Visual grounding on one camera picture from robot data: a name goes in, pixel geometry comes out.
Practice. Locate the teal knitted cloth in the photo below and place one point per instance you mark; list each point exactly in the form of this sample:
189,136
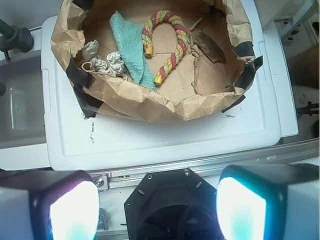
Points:
128,39

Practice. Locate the aluminium extrusion rail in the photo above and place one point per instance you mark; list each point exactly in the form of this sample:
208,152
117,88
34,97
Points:
212,165

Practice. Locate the dark brown bark piece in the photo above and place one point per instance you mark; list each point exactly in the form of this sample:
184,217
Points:
209,47

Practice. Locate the crumpled white paper ball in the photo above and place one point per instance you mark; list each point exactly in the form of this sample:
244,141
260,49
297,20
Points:
99,65
90,50
115,65

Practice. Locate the white plastic bin lid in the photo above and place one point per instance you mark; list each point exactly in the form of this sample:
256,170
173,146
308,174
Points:
107,142

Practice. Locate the crumpled brown paper bag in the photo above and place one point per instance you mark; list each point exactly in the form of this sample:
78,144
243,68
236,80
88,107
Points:
188,84

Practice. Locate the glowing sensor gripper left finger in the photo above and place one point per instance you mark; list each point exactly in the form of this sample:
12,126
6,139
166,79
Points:
48,205

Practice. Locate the black octagonal mount plate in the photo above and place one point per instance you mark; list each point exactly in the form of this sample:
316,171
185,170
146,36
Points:
172,205

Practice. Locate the black clamp knob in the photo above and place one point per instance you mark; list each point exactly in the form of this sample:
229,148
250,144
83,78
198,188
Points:
13,37

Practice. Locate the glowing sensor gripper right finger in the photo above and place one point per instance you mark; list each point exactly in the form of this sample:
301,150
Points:
269,202

